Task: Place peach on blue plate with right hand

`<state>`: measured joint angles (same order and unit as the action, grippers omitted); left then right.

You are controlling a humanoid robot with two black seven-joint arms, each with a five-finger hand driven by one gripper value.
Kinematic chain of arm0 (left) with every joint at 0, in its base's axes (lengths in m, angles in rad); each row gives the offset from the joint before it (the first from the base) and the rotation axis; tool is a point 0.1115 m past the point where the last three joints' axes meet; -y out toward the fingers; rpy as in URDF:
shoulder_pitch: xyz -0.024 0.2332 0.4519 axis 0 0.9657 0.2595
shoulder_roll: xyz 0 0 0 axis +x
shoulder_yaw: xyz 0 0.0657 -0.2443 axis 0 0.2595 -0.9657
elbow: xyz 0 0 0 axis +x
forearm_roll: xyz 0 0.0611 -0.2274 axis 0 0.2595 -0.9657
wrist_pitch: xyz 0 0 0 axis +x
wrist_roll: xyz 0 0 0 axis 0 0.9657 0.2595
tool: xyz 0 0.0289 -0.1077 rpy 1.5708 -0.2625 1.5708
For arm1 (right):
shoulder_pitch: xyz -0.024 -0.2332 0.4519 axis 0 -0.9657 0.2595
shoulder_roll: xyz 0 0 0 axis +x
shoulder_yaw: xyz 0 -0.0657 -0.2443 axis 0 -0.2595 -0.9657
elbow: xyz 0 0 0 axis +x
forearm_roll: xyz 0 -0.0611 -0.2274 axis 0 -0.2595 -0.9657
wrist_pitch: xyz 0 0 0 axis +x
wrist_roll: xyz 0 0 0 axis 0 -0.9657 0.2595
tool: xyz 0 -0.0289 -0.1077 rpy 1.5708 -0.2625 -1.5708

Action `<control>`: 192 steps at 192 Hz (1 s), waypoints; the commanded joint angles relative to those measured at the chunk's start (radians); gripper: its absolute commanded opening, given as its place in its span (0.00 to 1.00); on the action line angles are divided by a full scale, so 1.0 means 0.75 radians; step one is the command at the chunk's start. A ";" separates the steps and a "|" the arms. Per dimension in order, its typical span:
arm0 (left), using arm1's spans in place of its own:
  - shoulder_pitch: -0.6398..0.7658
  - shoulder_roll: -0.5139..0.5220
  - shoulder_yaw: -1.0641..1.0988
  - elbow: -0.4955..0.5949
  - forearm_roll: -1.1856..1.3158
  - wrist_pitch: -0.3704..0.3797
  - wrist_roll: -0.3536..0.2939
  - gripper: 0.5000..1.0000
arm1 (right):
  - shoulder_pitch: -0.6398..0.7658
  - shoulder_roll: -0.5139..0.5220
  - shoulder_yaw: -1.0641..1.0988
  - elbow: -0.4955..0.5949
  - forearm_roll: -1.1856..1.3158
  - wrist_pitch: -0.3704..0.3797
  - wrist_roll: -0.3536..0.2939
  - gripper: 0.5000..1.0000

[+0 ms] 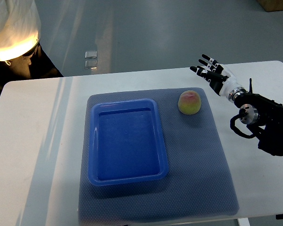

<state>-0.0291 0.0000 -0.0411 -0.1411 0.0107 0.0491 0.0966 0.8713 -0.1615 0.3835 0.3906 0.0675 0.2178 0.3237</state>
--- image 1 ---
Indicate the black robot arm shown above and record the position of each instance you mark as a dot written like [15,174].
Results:
[259,117]

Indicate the person in white shirt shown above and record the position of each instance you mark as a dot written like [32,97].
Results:
[21,55]

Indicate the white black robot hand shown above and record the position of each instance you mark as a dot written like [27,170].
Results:
[219,77]

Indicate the brown cardboard box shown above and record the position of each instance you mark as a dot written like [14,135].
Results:
[271,5]

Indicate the blue plastic tray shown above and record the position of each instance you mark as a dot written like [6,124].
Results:
[126,143]

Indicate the grey blue table mat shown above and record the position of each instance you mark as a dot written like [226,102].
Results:
[198,183]

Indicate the upper metal floor plate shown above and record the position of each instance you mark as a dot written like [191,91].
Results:
[91,54]

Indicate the yellow pink peach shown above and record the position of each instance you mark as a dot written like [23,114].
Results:
[189,102]

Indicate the lower metal floor plate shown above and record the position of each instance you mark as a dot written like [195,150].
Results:
[91,64]

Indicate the metal floor plate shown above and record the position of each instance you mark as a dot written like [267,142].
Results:
[91,64]
[91,54]

